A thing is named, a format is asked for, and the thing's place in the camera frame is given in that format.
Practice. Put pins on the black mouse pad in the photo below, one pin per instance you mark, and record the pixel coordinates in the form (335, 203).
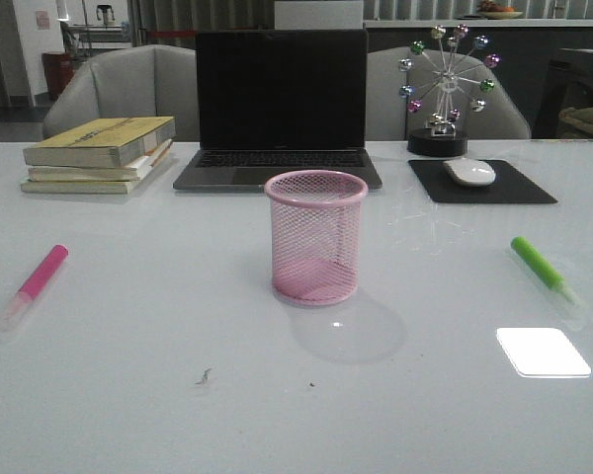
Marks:
(510, 185)

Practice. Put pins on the dark side table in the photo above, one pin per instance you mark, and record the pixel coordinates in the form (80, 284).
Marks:
(569, 83)

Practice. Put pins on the grey laptop black screen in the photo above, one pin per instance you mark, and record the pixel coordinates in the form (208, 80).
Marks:
(273, 101)

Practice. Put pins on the pink mesh pen holder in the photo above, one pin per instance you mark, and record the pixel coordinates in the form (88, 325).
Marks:
(315, 226)

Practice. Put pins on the middle cream book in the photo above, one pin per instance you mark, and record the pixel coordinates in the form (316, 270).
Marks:
(134, 171)

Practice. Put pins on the red trash bin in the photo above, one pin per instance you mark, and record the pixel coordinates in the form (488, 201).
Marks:
(58, 71)

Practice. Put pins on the pink highlighter pen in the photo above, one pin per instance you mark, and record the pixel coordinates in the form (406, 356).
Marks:
(17, 308)

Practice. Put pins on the green highlighter pen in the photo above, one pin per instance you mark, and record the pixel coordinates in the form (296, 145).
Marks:
(556, 290)

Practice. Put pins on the left grey armchair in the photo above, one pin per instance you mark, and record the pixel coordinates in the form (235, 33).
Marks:
(143, 81)

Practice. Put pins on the white computer mouse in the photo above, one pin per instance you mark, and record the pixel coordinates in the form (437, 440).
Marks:
(470, 172)

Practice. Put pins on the right grey armchair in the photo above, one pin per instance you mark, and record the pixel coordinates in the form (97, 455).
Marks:
(399, 98)

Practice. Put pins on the fruit bowl on counter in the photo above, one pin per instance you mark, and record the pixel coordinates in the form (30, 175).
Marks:
(494, 11)

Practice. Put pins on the ferris wheel desk ornament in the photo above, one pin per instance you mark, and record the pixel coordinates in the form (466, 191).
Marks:
(440, 136)

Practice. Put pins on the bottom yellow book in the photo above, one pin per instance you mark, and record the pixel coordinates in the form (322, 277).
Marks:
(80, 187)

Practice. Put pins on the grey armchair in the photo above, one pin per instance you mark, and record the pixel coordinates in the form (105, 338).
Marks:
(143, 81)
(399, 98)

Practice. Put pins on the yellow book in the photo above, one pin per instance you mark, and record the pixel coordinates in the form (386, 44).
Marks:
(80, 187)
(102, 143)

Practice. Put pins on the top yellow book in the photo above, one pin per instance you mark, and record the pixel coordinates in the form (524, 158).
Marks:
(102, 143)

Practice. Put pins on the olive cushion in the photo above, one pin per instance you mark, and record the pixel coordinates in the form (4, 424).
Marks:
(578, 122)

